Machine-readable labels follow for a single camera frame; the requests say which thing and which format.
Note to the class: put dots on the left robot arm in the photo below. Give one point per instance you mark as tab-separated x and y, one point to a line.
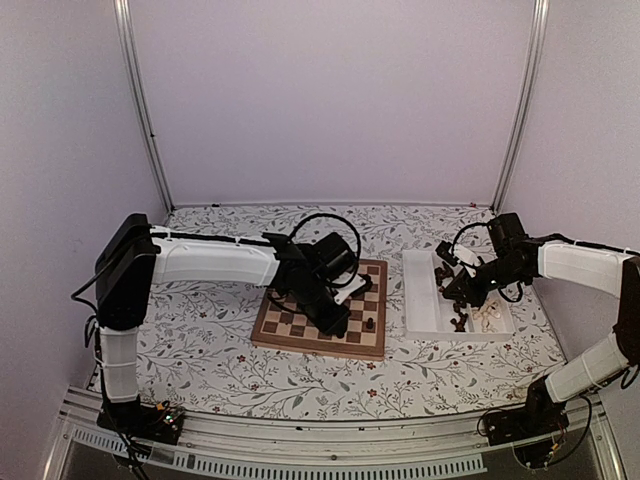
141	259

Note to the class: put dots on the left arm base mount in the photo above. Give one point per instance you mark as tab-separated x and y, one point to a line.
162	422

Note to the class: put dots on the aluminium frame post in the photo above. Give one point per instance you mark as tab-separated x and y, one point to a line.
126	35
530	73

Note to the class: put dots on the white divided plastic tray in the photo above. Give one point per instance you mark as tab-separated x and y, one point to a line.
431	316

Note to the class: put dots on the front aluminium rail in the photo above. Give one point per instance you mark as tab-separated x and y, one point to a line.
226	447

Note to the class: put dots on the left aluminium frame post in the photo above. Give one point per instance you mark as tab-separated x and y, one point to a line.
126	35

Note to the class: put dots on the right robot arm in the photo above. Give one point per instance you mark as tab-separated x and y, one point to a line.
594	284

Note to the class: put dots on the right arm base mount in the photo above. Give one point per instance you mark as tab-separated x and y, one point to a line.
525	425

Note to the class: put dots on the right aluminium frame post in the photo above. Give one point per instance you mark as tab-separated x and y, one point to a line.
530	73

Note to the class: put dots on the light chess pieces pile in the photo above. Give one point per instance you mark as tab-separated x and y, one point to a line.
488	318

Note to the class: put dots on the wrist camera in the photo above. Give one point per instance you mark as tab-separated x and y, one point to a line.
459	255
361	283

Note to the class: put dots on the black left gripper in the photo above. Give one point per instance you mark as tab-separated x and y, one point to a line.
333	325

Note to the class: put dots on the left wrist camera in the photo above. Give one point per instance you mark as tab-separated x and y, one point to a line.
361	283

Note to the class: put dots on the dark chess pieces pile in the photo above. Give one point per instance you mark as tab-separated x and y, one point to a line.
444	274

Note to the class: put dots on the wooden chessboard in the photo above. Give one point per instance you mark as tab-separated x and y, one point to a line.
284	331

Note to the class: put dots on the floral patterned table mat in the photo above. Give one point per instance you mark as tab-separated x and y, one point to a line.
194	347

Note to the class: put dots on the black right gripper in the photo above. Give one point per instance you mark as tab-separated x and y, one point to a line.
468	293

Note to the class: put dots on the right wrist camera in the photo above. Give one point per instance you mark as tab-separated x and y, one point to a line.
459	255

